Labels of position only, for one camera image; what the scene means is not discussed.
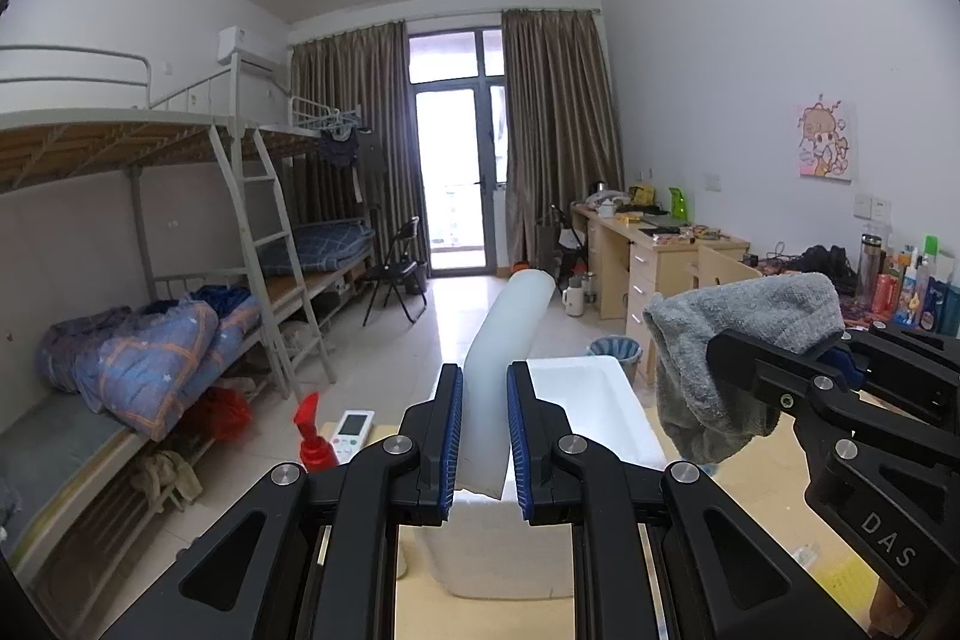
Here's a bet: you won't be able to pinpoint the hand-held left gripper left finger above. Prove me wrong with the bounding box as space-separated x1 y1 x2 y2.
100 362 466 640

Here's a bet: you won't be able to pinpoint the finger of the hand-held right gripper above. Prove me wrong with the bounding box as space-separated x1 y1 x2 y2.
844 321 960 431
706 326 863 420

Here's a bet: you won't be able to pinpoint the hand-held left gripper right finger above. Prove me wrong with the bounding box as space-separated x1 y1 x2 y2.
506 360 872 640

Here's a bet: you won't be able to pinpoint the grey towel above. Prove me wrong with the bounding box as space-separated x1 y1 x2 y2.
643 271 847 465

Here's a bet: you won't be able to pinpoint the white foam box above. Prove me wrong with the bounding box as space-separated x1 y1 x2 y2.
405 355 668 601

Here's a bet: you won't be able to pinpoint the cluster of toiletry bottles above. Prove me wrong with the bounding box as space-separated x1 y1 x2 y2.
874 233 960 337

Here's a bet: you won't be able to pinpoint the steel thermos bottle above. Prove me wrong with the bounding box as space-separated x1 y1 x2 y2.
858 233 887 313

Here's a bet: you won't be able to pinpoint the white remote control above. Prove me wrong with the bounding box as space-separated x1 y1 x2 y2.
328 410 375 465

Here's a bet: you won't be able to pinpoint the desk with patterned cloth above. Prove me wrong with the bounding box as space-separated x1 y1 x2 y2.
750 250 901 330

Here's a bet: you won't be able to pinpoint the wooden chair with smiley back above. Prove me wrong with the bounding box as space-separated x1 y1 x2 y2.
688 245 760 305

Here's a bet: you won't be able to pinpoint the black headphones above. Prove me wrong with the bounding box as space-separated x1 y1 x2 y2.
801 243 854 283

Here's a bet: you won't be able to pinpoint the blue woven trash bin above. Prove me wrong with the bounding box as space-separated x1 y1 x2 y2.
586 335 644 387

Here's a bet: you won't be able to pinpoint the white lotion bottle red pump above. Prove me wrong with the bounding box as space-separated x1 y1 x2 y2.
294 392 340 473

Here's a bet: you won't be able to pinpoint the black folding chair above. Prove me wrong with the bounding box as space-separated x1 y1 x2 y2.
362 216 429 328

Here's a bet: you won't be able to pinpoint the light wooden desk with drawers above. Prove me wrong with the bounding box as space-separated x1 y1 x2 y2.
571 201 752 321

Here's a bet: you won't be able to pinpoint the small grey metal bunk bed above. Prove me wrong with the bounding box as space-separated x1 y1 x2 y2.
255 92 377 330

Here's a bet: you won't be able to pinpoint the black metal rack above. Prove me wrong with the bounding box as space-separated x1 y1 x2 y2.
535 203 595 283

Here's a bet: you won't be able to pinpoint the red cloth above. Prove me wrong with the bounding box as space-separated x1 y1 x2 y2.
190 385 254 444

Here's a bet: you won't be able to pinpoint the folded blue checked bedding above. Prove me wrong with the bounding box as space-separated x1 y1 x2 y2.
259 220 377 278

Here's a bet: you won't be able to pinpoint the glass balcony door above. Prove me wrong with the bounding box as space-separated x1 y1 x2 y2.
405 26 511 274

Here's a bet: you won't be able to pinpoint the beige cloth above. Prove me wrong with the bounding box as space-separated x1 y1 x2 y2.
130 449 204 515

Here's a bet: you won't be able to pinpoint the grey metal bed ladder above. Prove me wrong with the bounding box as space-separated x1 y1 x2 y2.
208 122 337 398

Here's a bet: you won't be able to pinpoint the blue plaid quilt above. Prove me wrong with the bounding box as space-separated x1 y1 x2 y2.
34 297 265 440

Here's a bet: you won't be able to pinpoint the dark hanging clothes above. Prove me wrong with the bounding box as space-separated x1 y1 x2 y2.
318 126 388 214

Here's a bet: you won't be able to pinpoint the brown curtain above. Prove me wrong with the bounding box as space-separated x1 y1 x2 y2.
289 20 410 281
500 8 626 268

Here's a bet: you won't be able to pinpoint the white air conditioner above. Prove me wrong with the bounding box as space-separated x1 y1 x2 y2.
217 26 278 79

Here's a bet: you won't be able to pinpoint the large grey metal bunk bed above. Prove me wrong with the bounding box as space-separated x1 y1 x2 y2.
0 44 340 585

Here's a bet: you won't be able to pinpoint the cartoon wall poster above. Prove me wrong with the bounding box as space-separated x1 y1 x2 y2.
796 95 859 183

